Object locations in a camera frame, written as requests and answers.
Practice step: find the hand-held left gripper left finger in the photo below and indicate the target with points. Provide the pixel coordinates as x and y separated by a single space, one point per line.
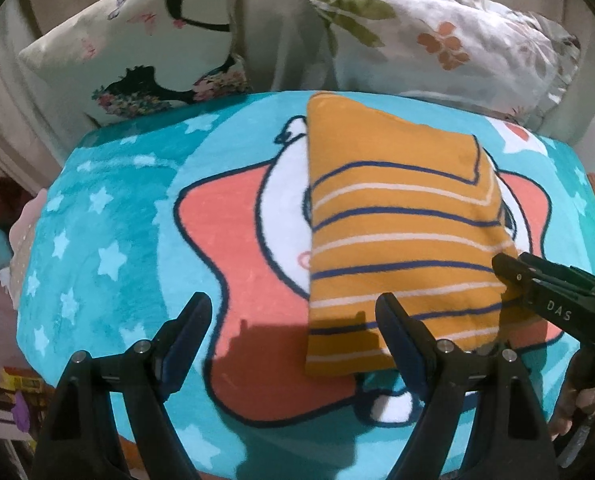
177 360

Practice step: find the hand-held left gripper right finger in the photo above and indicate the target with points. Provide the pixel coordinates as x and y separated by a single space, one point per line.
402 347

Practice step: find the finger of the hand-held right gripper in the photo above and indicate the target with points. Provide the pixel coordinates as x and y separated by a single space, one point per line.
520 272

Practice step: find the orange striped sweater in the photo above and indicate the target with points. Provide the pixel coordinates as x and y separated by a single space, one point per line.
392 220

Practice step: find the person's right hand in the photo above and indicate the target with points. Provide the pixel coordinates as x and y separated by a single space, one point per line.
575 407

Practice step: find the turquoise star print blanket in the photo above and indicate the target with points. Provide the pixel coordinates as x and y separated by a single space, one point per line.
127 240

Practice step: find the yellow box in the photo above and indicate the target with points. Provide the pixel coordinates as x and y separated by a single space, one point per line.
22 380

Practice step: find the purple cloth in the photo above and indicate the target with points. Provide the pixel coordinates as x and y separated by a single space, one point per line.
22 412

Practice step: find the pink dotted pillow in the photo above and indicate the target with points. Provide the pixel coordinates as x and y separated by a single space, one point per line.
25 232

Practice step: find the leaf print pillow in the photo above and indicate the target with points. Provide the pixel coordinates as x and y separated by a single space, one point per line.
427 60

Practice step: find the dark red plush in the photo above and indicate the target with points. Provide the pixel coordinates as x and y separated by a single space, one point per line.
2 200

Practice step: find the beige curtain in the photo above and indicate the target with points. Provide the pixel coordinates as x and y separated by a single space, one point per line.
2 125

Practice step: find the silhouette print pillow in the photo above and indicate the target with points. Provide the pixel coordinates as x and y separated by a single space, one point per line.
127 35

